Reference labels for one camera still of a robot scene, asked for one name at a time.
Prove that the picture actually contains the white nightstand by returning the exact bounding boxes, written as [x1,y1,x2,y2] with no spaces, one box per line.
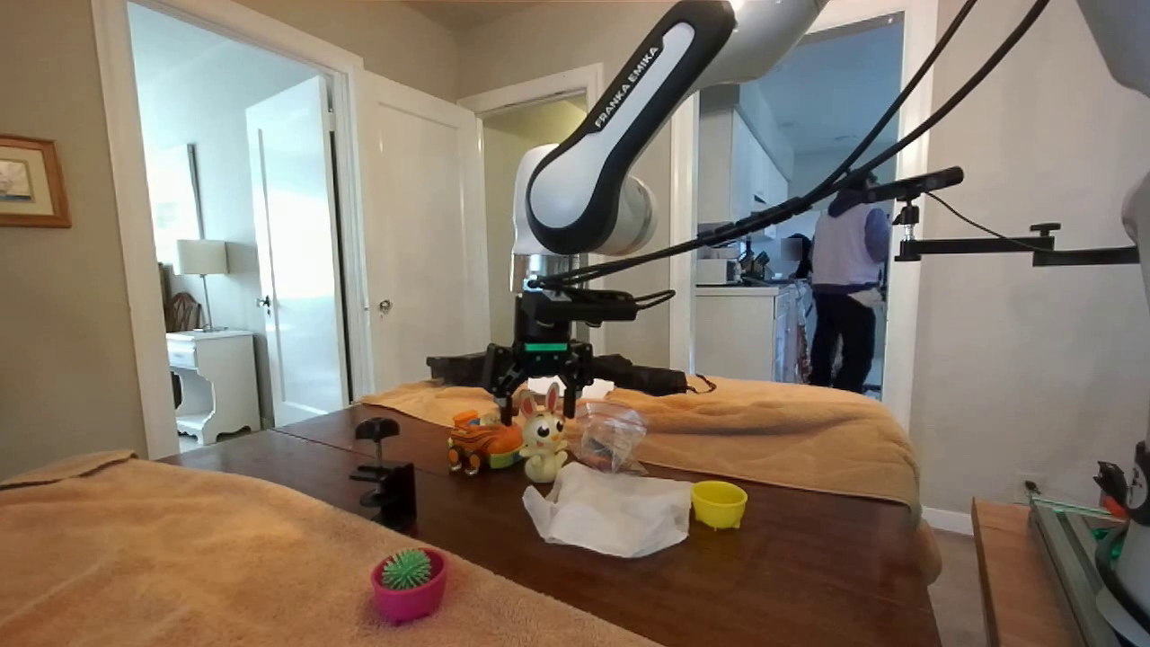
[165,328,262,447]

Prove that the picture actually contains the black bag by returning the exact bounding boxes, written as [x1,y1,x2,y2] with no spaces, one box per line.
[426,351,717,398]

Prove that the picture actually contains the table lamp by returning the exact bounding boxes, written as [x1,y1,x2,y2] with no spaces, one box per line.
[174,238,231,332]

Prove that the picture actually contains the black table clamp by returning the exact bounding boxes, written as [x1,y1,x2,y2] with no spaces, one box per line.
[349,416,419,531]

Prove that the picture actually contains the green spiky ball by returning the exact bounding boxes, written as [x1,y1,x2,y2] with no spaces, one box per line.
[381,549,433,591]

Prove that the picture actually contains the clear plastic bag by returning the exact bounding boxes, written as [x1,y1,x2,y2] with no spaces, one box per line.
[575,399,649,475]

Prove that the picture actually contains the kitchen counter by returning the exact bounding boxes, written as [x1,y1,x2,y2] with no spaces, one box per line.
[694,282,814,384]

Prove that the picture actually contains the person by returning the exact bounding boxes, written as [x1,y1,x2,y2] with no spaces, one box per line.
[807,173,891,394]

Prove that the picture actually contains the framed picture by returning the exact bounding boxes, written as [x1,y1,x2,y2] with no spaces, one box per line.
[0,134,73,229]

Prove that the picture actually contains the white door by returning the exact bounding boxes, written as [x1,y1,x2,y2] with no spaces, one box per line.
[245,75,352,429]
[356,70,492,398]

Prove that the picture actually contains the wooden chair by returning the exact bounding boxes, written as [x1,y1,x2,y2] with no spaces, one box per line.
[164,291,205,334]

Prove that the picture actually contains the yellow plastic cup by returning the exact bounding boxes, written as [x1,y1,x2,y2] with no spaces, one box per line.
[690,480,748,530]

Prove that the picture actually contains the orange towel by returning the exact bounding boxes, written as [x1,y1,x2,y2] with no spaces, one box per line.
[361,373,942,585]
[0,449,661,647]

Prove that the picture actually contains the pink bowl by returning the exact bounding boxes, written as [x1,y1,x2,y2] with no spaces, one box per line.
[370,548,448,625]

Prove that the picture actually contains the orange tiger toy car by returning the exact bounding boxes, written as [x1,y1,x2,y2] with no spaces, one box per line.
[447,410,526,476]

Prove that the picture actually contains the penguin toy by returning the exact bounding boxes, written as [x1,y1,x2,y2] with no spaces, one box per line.
[1092,440,1150,527]

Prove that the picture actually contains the white wall cabinet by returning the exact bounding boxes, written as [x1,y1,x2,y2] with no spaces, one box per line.
[697,108,793,226]

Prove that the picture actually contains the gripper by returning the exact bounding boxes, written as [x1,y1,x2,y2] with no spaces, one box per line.
[482,289,596,425]

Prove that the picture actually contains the camera on mount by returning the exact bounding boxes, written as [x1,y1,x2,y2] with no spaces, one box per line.
[827,165,1142,269]

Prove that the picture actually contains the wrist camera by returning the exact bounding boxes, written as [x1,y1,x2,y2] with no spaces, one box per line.
[537,288,641,326]

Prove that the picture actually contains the cream bunny toy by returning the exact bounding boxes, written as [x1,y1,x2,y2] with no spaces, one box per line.
[517,382,571,484]

